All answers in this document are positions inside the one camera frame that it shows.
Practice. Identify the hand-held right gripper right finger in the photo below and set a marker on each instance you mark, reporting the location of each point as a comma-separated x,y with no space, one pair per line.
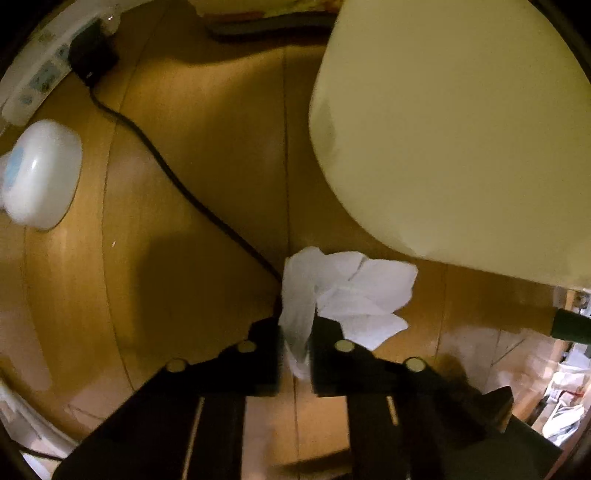
325,360

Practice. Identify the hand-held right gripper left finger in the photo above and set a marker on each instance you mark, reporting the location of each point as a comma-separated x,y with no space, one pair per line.
265,360

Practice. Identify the white tissue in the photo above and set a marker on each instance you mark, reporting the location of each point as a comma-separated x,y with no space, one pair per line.
369,286

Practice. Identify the cream plastic waste bin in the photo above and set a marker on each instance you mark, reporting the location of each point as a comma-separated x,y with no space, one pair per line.
438,138

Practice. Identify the pile of newspapers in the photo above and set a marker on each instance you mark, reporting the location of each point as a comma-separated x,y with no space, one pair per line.
563,415

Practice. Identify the white round device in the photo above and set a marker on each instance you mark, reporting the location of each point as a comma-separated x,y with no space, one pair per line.
41,175

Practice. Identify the black power adapter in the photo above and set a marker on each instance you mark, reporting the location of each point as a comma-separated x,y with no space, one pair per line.
92,53

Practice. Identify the white power strip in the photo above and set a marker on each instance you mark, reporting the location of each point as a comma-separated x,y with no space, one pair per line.
41,74

